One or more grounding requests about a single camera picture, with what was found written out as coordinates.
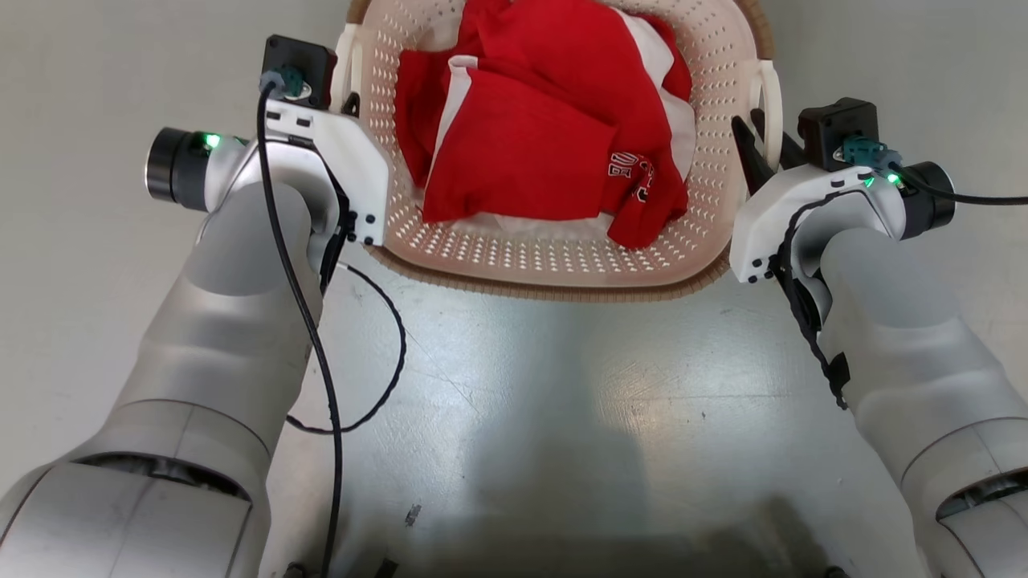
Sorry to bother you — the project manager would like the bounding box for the red printed garment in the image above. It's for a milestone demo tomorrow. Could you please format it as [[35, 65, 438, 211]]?
[[394, 0, 693, 250]]

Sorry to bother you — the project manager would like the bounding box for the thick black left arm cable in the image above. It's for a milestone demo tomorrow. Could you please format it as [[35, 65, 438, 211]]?
[[256, 71, 345, 578]]

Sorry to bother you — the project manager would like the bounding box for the thin black looped cable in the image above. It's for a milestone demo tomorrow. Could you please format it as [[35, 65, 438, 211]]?
[[284, 261, 407, 436]]

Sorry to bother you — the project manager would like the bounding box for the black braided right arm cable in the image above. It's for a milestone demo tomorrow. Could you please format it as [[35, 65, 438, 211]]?
[[771, 191, 852, 411]]

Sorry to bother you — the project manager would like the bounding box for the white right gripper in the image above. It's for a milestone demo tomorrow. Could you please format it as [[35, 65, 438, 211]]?
[[728, 108, 886, 284]]

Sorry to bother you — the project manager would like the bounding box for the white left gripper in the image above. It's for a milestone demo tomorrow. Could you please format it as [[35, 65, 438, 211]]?
[[257, 92, 395, 246]]

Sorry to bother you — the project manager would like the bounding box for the black right camera cable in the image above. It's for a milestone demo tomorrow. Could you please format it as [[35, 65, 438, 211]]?
[[886, 163, 1028, 207]]

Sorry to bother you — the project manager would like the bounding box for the beige perforated plastic laundry basket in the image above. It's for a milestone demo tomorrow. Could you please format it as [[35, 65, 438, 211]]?
[[332, 0, 785, 304]]

